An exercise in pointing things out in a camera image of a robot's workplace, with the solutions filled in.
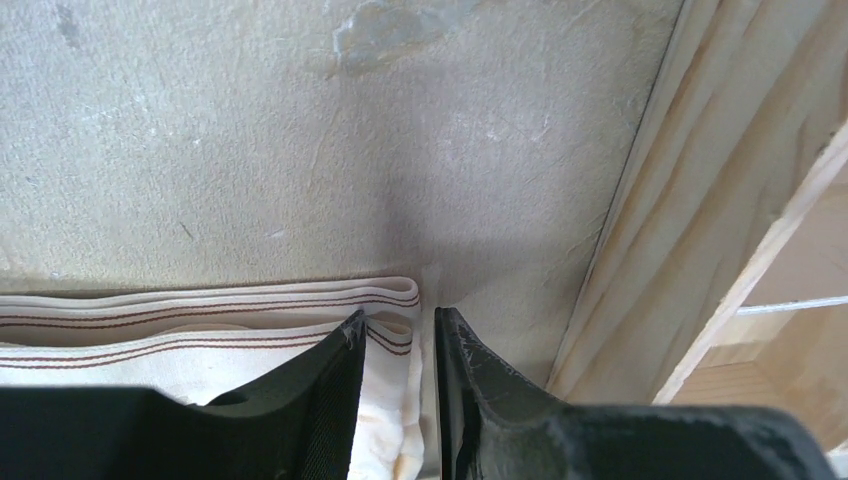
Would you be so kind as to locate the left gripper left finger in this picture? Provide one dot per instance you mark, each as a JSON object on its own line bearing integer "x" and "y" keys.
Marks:
{"x": 295, "y": 422}

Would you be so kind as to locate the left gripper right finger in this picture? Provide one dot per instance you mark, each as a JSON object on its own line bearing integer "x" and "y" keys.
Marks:
{"x": 496, "y": 424}

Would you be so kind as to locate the cream beige underwear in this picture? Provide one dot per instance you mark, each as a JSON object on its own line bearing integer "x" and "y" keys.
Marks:
{"x": 194, "y": 345}

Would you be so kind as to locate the wooden compartment organizer tray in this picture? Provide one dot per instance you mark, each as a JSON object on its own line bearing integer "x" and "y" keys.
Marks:
{"x": 721, "y": 274}

